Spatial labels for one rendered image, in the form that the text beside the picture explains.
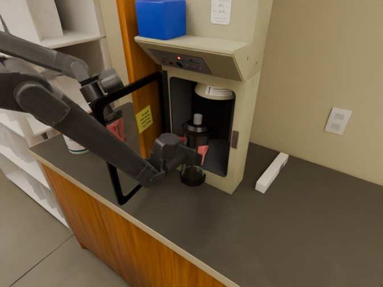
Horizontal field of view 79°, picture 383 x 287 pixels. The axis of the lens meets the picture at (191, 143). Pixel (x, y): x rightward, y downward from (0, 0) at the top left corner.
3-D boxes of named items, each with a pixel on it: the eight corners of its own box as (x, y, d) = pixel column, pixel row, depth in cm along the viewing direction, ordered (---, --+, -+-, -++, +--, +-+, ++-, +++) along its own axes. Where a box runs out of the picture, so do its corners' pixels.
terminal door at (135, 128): (168, 160, 103) (161, 70, 80) (119, 208, 81) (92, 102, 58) (166, 159, 103) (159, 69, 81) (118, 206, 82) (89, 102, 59)
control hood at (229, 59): (161, 62, 81) (158, 31, 75) (248, 80, 66) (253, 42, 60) (137, 70, 73) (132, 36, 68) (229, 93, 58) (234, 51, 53)
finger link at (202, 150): (196, 134, 83) (181, 144, 76) (214, 140, 80) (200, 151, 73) (195, 150, 86) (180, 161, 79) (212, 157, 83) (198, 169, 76)
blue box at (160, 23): (161, 32, 74) (158, -2, 69) (186, 35, 69) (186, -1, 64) (138, 36, 67) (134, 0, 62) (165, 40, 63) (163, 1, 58)
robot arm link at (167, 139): (130, 171, 68) (147, 188, 64) (132, 138, 62) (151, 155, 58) (162, 158, 76) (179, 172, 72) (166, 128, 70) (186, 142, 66)
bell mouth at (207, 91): (210, 78, 95) (210, 65, 92) (251, 87, 87) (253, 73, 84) (184, 92, 83) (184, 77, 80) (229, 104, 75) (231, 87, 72)
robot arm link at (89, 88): (78, 86, 74) (76, 85, 69) (98, 77, 75) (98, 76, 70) (89, 106, 76) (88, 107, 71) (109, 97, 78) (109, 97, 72)
